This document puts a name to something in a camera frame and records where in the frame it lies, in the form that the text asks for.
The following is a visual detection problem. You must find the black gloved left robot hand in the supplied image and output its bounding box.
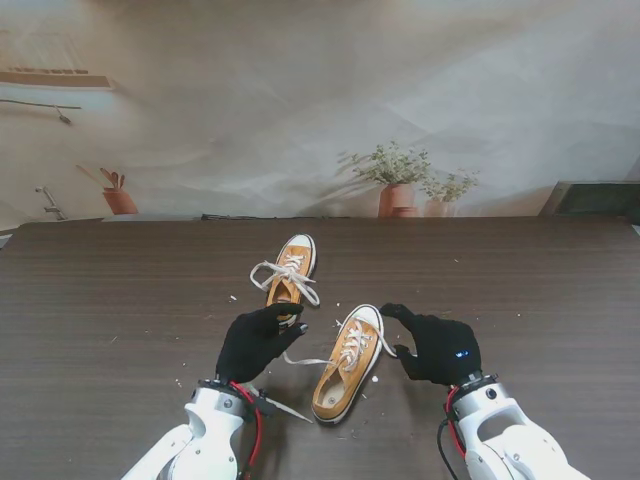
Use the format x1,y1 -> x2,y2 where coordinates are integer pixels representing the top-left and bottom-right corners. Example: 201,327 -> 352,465
215,302 -> 310,385

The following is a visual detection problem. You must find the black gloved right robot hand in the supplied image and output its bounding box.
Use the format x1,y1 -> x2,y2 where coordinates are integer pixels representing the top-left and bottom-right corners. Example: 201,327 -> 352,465
379,302 -> 484,387

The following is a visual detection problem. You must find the white shoelace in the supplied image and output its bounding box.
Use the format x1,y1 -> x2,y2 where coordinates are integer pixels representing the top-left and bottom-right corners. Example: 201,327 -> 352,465
249,254 -> 321,309
249,319 -> 401,425

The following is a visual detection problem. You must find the yellow canvas sneaker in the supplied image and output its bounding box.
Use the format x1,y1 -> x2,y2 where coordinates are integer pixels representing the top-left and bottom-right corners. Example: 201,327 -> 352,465
264,233 -> 318,331
311,303 -> 385,426

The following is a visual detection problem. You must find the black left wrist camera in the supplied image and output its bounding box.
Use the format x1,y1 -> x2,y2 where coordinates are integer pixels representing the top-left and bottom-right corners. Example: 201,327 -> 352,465
252,388 -> 275,419

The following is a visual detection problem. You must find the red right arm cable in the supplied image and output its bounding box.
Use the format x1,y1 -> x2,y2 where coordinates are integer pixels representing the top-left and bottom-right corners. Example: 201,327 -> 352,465
445,387 -> 469,459

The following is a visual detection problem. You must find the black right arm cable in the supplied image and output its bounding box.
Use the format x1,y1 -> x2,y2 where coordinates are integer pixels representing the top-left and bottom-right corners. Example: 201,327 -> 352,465
437,422 -> 461,480

